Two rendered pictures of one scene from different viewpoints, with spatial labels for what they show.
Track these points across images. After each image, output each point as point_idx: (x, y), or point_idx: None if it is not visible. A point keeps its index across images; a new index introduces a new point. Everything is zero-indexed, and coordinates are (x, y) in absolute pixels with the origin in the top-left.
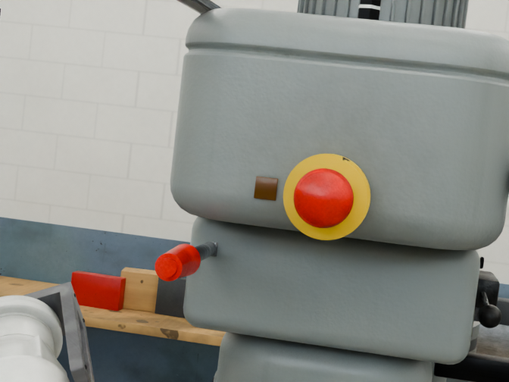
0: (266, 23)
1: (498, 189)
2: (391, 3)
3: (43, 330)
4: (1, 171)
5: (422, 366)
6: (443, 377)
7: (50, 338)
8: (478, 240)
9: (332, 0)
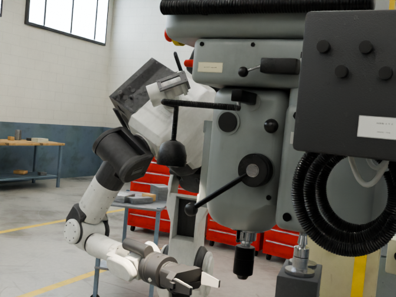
0: None
1: (168, 15)
2: None
3: (175, 79)
4: None
5: (220, 92)
6: (287, 117)
7: (175, 81)
8: (167, 33)
9: None
